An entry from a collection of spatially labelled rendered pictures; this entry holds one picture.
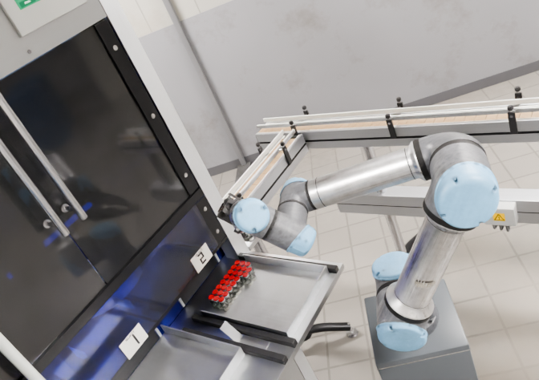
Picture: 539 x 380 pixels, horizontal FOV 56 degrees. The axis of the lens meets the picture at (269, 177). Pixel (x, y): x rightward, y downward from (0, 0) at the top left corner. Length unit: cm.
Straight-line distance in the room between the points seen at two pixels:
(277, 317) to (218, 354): 20
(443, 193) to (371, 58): 306
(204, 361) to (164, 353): 16
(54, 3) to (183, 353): 104
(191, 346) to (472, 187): 100
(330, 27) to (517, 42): 139
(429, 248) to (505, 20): 320
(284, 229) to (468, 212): 38
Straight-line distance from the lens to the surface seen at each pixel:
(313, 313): 154
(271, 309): 161
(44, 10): 140
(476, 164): 104
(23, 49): 136
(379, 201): 246
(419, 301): 124
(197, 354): 162
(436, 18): 403
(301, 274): 167
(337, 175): 120
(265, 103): 410
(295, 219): 116
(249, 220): 109
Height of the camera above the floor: 196
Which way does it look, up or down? 29 degrees down
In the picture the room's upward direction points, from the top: 24 degrees counter-clockwise
